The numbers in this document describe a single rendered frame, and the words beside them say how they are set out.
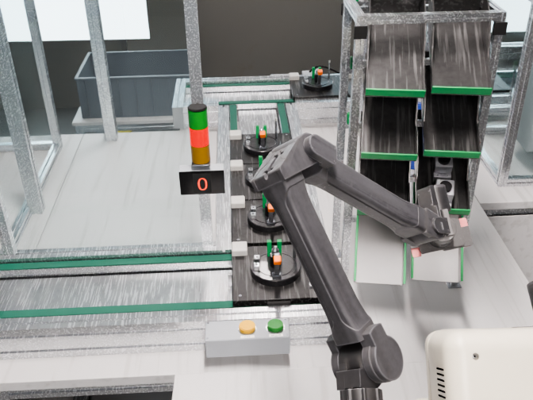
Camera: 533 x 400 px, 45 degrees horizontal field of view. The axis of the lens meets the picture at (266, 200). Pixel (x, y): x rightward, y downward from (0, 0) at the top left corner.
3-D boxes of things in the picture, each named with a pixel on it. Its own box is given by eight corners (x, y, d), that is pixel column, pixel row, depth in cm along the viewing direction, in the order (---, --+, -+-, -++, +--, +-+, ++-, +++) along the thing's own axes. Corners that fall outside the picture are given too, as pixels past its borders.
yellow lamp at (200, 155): (210, 164, 172) (208, 148, 169) (191, 164, 172) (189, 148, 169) (210, 155, 176) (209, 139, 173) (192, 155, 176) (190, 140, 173)
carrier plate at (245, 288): (324, 302, 171) (324, 296, 170) (232, 306, 170) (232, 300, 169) (313, 248, 192) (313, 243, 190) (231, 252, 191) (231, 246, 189)
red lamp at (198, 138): (208, 147, 169) (208, 130, 167) (189, 148, 169) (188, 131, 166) (209, 139, 173) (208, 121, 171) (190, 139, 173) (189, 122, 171)
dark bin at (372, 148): (416, 161, 154) (420, 142, 148) (360, 159, 155) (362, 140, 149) (413, 75, 169) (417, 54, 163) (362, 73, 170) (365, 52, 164)
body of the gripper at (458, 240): (414, 228, 155) (415, 223, 147) (458, 218, 153) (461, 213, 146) (421, 255, 153) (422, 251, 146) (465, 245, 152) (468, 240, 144)
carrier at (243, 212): (312, 246, 193) (313, 210, 186) (231, 249, 192) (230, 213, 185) (304, 202, 213) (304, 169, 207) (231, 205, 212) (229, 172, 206)
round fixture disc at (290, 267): (303, 285, 174) (303, 279, 173) (251, 287, 174) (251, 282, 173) (298, 254, 186) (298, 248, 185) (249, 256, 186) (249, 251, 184)
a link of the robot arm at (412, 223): (266, 173, 118) (308, 153, 111) (269, 147, 121) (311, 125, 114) (411, 251, 142) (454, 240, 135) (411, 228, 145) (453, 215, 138)
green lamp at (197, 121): (208, 129, 167) (206, 112, 164) (188, 130, 166) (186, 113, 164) (208, 121, 171) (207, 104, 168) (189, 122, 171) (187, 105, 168)
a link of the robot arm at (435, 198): (402, 243, 140) (436, 232, 134) (391, 192, 143) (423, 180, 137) (433, 243, 148) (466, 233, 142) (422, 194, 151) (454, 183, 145)
